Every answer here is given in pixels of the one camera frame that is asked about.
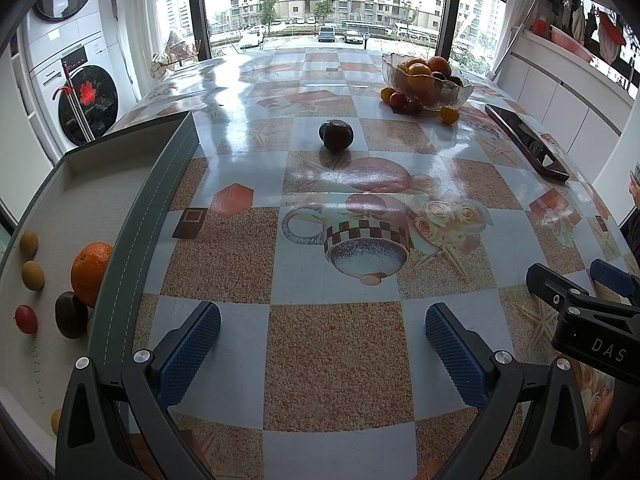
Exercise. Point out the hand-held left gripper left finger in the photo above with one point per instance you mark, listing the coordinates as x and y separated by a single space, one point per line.
192 355

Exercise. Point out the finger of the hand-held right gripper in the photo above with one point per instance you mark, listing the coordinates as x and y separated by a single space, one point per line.
616 280
550 285

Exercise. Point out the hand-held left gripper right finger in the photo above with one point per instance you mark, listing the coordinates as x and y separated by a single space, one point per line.
455 355

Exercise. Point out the dark purple plum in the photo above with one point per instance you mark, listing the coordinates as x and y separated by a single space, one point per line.
439 77
455 80
70 314
336 135

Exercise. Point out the large orange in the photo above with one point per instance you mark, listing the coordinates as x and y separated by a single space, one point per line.
90 272

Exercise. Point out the yellow round fruit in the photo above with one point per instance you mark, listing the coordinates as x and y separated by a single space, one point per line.
55 421

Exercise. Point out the small red tomato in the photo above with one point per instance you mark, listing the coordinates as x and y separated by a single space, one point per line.
25 318
398 100

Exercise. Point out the small yellow loquat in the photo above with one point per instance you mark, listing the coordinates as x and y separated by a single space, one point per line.
32 275
29 242

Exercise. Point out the grey rectangular tray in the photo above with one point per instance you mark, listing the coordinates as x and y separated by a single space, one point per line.
100 185

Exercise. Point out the checkered printed tablecloth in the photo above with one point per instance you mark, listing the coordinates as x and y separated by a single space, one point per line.
325 350

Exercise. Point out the dark smartphone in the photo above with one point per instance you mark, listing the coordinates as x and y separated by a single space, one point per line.
525 135

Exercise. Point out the white low cabinet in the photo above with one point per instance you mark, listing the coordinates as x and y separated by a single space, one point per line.
560 95

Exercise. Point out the small orange kumquat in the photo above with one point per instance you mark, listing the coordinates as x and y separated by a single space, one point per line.
449 115
387 94

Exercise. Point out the clear glass bowl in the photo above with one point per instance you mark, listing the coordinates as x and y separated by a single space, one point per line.
450 97

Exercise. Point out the pink plastic basin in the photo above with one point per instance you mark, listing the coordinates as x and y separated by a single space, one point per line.
570 42

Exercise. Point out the red hanging garment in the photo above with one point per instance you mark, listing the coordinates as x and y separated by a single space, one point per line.
611 35

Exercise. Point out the orange bottle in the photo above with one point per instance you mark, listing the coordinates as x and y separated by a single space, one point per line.
539 26

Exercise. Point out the white laundry cabinet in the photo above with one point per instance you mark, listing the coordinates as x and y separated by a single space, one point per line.
20 135

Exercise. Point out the white washing machine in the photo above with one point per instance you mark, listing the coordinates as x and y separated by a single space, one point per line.
100 75

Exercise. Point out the white crumpled plastic bag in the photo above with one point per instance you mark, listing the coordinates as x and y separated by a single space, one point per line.
172 52

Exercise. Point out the dark parked car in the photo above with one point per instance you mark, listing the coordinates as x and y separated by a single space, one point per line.
353 36

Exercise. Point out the white parked car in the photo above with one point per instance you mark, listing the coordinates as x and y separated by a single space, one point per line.
250 38

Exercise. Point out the grey parked van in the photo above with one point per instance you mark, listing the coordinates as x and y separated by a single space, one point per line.
326 34

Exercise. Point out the black framed window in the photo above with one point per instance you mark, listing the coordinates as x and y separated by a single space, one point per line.
195 10

